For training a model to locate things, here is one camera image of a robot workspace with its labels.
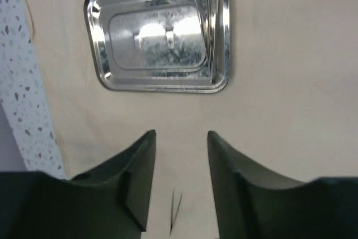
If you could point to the steel instrument tray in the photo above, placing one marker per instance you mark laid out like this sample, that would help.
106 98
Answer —
155 45

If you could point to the beige cloth wrap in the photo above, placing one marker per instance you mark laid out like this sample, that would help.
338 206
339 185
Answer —
290 104

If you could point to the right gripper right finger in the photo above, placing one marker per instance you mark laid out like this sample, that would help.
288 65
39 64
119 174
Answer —
253 201

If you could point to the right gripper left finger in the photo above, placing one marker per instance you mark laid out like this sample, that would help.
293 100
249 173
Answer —
110 200

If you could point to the steel surgical instrument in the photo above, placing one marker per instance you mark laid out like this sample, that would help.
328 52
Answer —
175 207

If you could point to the thin steel tweezers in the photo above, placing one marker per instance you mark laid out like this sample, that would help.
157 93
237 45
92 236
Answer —
208 18

